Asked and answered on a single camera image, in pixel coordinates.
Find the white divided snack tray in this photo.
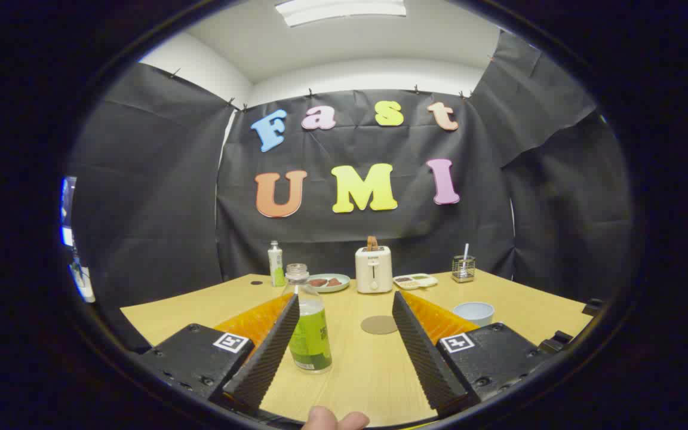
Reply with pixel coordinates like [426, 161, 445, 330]
[393, 274, 438, 290]

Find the clear juice bottle green label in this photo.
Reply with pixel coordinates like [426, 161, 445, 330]
[281, 263, 333, 374]

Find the small white green bottle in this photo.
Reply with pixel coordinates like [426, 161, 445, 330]
[268, 241, 286, 288]

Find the round brown coaster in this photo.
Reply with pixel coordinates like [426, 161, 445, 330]
[361, 315, 399, 335]

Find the ceiling light panel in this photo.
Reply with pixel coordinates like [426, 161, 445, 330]
[275, 0, 407, 27]

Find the wire mesh holder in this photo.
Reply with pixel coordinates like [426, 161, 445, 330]
[451, 256, 476, 283]

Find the wooden table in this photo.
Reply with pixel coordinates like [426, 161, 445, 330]
[120, 270, 594, 428]

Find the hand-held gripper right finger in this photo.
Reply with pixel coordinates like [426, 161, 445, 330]
[392, 291, 551, 417]

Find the white toaster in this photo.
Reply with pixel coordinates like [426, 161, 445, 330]
[355, 245, 394, 294]

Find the white cup with handle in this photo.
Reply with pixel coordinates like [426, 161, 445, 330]
[453, 302, 495, 327]

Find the pale green plate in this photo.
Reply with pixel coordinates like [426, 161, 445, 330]
[307, 274, 351, 293]

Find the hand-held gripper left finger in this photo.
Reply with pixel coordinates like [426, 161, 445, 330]
[135, 293, 301, 416]

